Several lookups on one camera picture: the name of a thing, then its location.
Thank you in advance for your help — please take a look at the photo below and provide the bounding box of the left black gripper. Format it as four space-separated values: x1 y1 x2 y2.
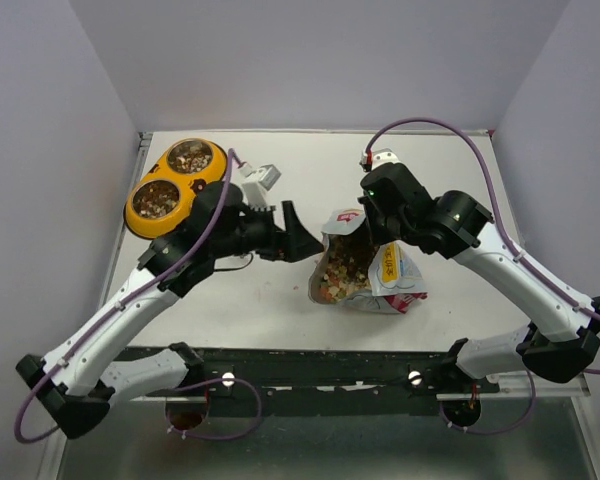
210 199 322 261

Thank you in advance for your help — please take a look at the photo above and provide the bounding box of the pet food bag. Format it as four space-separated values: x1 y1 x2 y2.
309 209 428 314

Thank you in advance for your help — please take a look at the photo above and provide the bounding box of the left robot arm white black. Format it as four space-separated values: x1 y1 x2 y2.
16 181 323 439

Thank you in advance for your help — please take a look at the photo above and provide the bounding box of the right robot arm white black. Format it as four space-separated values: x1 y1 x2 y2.
359 163 600 392

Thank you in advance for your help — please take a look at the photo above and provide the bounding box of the pet food kibble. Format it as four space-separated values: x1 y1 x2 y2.
124 138 378 304

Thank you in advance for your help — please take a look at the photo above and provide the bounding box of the yellow double pet bowl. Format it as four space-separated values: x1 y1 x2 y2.
123 138 228 240

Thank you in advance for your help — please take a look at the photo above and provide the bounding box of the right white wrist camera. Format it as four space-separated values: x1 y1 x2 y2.
359 148 400 173

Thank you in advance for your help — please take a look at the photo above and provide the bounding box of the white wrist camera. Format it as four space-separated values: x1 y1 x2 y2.
359 148 400 173
238 162 281 210

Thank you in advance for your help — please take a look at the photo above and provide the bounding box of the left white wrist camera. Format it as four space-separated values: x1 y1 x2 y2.
238 162 281 210

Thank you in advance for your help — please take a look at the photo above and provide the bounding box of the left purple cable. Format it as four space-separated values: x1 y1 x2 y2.
13 147 263 445

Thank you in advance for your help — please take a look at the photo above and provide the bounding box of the purple cable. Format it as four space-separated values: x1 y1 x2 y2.
13 147 263 445
364 117 600 437

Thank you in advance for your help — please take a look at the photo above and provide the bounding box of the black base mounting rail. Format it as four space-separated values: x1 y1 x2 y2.
119 344 501 419

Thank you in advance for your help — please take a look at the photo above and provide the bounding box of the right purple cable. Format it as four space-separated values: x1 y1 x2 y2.
364 117 600 437

